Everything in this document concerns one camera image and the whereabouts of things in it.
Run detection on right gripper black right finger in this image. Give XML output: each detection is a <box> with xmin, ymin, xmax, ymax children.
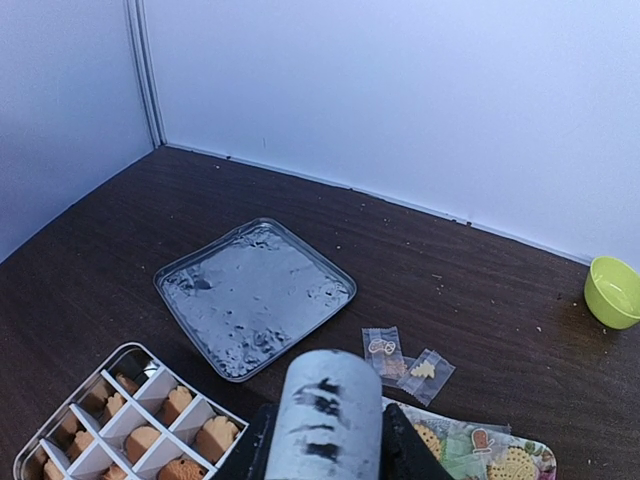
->
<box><xmin>380</xmin><ymin>403</ymin><xmax>453</xmax><ymax>480</ymax></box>

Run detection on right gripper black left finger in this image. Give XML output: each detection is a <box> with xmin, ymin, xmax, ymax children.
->
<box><xmin>217</xmin><ymin>404</ymin><xmax>278</xmax><ymax>480</ymax></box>

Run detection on silver serving tongs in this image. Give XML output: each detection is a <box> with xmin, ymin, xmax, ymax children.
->
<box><xmin>264</xmin><ymin>350</ymin><xmax>383</xmax><ymax>479</ymax></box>

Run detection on round tan perforated biscuit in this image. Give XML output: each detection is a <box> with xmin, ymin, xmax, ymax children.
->
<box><xmin>413</xmin><ymin>423</ymin><xmax>443</xmax><ymax>462</ymax></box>

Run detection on floral rectangular tray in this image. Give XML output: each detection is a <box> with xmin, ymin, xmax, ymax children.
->
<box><xmin>382</xmin><ymin>397</ymin><xmax>557</xmax><ymax>480</ymax></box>

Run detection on chocolate chip cookie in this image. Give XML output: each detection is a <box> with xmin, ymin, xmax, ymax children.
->
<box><xmin>157</xmin><ymin>458</ymin><xmax>207</xmax><ymax>480</ymax></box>

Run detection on clear printed cookie wrappers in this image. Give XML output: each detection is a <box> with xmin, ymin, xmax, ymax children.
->
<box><xmin>362</xmin><ymin>327</ymin><xmax>456</xmax><ymax>406</ymax></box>

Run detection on tan biscuit at tongs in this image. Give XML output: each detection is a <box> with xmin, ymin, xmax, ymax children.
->
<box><xmin>487</xmin><ymin>447</ymin><xmax>538</xmax><ymax>480</ymax></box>

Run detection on grey divided cookie tin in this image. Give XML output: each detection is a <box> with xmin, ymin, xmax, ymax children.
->
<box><xmin>13</xmin><ymin>342</ymin><xmax>248</xmax><ymax>479</ymax></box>

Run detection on silver tin lid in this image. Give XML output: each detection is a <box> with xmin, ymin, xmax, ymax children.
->
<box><xmin>154</xmin><ymin>217</ymin><xmax>357</xmax><ymax>383</ymax></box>

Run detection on lime green bowl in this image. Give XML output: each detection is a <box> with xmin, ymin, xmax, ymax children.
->
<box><xmin>584</xmin><ymin>256</ymin><xmax>639</xmax><ymax>330</ymax></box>

